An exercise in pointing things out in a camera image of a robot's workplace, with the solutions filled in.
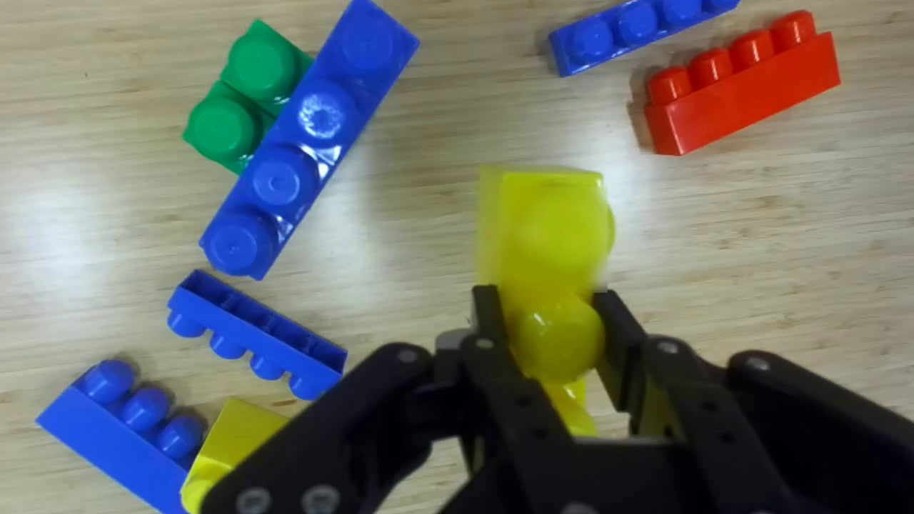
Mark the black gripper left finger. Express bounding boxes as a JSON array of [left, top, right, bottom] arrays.
[[204, 286, 581, 514]]

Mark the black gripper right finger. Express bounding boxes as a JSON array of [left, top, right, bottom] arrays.
[[592, 288, 914, 514]]

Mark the small yellow narrow brick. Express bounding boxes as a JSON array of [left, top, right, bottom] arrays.
[[478, 168, 615, 435]]

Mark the blue four-stud narrow brick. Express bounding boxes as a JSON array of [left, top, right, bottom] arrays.
[[201, 0, 419, 281]]

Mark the long blue narrow brick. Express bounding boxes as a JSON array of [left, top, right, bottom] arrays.
[[169, 272, 349, 401]]

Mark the large yellow brick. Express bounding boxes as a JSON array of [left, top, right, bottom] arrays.
[[181, 401, 286, 514]]

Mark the large blue brick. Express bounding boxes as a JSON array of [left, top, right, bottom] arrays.
[[37, 361, 205, 514]]

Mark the green and blue brick tower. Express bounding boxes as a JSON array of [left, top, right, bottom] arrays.
[[182, 21, 311, 174]]

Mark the blue narrow brick beside red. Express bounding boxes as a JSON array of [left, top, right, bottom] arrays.
[[548, 0, 739, 77]]

